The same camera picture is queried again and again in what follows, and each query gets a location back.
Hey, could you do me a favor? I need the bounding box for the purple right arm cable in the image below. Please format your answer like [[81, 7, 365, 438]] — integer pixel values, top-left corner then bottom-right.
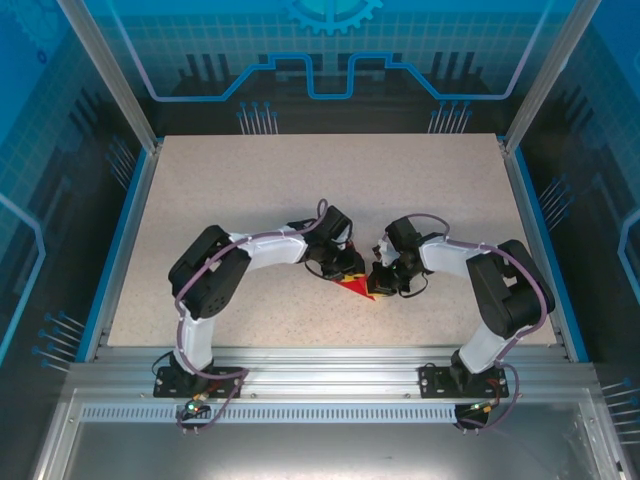
[[382, 212, 557, 435]]

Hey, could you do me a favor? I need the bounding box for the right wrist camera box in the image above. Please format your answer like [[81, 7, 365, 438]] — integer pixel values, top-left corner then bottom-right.
[[372, 237, 399, 267]]

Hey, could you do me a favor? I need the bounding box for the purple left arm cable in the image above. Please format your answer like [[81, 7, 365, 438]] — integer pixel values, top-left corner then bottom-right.
[[172, 198, 254, 435]]

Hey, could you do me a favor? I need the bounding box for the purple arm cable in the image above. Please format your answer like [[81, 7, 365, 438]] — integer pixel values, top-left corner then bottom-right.
[[382, 212, 557, 435], [172, 198, 254, 435]]

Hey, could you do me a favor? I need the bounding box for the cable connector with green light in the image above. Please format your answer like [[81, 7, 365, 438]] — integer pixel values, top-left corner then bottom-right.
[[178, 392, 214, 420], [464, 397, 501, 419]]

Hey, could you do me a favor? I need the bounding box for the wide aluminium mounting rail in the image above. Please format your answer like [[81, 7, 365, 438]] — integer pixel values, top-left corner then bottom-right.
[[63, 343, 600, 404]]

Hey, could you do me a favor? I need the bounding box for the aluminium frame post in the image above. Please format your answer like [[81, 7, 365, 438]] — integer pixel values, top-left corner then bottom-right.
[[501, 0, 599, 155], [55, 0, 165, 155]]

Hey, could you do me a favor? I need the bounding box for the steel sheet panel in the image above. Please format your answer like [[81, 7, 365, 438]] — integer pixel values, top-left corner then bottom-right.
[[29, 387, 629, 480]]

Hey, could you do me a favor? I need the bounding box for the slotted grey cable duct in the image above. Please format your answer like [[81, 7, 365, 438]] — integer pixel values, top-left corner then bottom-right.
[[78, 404, 469, 426]]

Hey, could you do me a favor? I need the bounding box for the aluminium table side rail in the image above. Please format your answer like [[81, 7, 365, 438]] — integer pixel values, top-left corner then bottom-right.
[[501, 139, 574, 361], [92, 142, 165, 361]]

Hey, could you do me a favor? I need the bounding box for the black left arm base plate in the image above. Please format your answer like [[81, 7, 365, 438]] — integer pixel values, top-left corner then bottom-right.
[[152, 364, 247, 400]]

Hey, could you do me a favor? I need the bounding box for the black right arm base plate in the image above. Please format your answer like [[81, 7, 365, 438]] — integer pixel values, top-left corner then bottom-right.
[[417, 363, 512, 400]]

